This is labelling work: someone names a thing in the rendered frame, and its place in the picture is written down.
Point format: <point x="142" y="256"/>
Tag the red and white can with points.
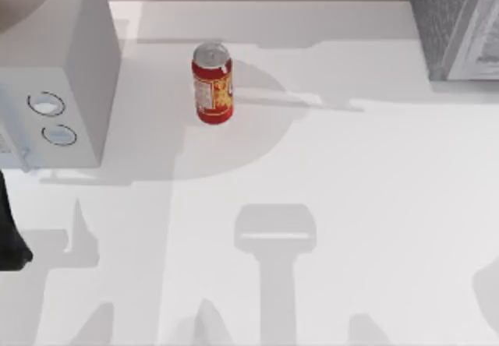
<point x="213" y="89"/>

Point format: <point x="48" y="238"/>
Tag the small microwave knob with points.
<point x="59" y="135"/>

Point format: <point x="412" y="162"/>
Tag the large microwave knob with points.
<point x="46" y="103"/>

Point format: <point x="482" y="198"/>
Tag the pale microwave oven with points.
<point x="70" y="42"/>

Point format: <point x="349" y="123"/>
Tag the grey cabinet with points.
<point x="448" y="22"/>

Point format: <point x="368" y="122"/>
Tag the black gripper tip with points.
<point x="9" y="241"/>

